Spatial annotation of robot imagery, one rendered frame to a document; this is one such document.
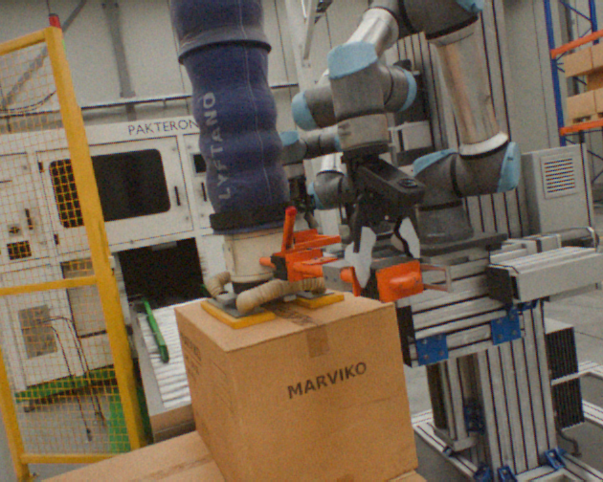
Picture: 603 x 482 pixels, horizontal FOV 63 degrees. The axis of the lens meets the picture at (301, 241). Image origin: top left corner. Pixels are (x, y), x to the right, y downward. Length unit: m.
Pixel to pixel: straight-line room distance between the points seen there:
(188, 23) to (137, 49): 9.71
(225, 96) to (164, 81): 9.60
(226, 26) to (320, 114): 0.44
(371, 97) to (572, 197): 1.10
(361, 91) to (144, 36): 10.39
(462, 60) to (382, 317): 0.59
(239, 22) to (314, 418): 0.92
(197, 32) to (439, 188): 0.70
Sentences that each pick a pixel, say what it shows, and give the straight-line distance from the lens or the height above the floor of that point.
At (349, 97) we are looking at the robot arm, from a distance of 0.76.
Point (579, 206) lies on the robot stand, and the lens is 1.77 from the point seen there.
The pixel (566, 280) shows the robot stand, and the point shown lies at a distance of 1.38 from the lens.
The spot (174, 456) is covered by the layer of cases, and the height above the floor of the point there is 0.54.
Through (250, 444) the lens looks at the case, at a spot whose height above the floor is 0.75.
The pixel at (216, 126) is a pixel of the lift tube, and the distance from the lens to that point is 1.24.
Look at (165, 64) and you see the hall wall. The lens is 10.92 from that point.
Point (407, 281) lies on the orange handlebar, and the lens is 0.73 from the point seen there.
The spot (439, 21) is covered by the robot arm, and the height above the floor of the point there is 1.53.
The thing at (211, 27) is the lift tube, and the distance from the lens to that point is 1.27.
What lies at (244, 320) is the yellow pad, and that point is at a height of 0.96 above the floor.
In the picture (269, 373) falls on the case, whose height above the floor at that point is 0.87.
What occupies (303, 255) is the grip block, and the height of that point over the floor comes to 1.09.
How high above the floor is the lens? 1.22
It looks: 5 degrees down
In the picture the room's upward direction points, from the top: 10 degrees counter-clockwise
